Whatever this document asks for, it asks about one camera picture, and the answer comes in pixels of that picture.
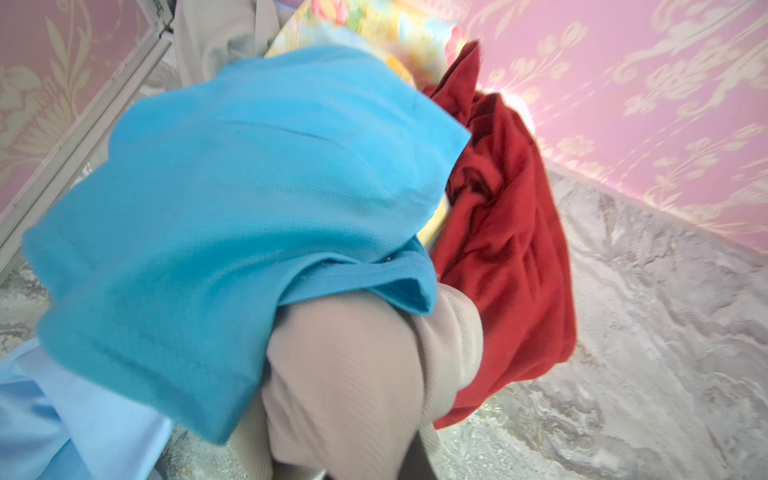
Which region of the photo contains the turquoise mesh cloth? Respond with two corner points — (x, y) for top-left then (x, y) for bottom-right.
(22, 46), (470, 444)

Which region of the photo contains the aluminium corner post left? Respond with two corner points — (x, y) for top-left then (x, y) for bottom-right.
(1, 1), (173, 277)

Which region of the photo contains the dark red cloth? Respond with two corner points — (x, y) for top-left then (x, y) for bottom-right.
(426, 42), (577, 429)

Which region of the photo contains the beige grey cloth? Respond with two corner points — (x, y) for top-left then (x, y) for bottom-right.
(176, 1), (482, 479)

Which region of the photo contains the light blue cloth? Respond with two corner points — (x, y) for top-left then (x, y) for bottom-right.
(1, 338), (174, 479)

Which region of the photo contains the colourful floral cloth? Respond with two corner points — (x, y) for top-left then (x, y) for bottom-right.
(266, 1), (470, 253)

